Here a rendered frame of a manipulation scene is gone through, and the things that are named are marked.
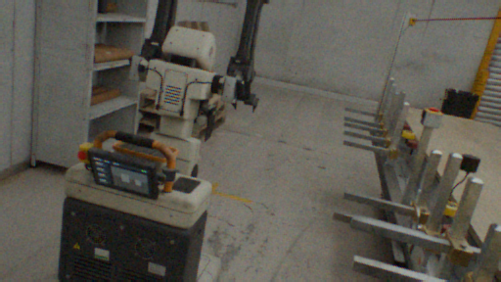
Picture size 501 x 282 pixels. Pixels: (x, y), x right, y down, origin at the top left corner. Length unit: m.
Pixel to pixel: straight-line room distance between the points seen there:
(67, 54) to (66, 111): 0.43
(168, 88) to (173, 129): 0.20
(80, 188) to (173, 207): 0.38
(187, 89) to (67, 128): 1.88
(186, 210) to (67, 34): 2.14
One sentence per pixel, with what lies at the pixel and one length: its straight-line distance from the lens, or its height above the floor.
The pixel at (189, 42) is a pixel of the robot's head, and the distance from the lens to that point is 1.97.
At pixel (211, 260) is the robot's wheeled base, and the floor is 0.28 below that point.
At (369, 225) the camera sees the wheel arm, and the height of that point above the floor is 0.95.
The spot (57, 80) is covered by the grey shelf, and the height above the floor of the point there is 0.75.
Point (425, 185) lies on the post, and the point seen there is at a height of 0.95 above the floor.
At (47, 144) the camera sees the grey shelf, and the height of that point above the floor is 0.23.
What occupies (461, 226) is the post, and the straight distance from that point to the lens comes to 1.52.
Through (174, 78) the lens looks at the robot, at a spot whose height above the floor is 1.18.
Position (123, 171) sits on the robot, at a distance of 1.65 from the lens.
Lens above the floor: 1.53
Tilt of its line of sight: 17 degrees down
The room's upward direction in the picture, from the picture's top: 10 degrees clockwise
